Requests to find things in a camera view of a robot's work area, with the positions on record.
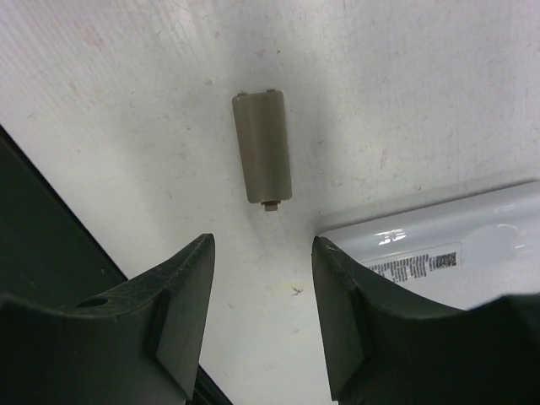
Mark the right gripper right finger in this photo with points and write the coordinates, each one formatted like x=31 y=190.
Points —
x=384 y=344

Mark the grey remote battery cover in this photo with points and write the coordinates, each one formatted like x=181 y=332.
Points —
x=262 y=137

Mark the white remote being loaded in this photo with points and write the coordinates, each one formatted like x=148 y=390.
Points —
x=460 y=253

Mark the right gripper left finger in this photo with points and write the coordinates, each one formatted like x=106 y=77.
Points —
x=138 y=343

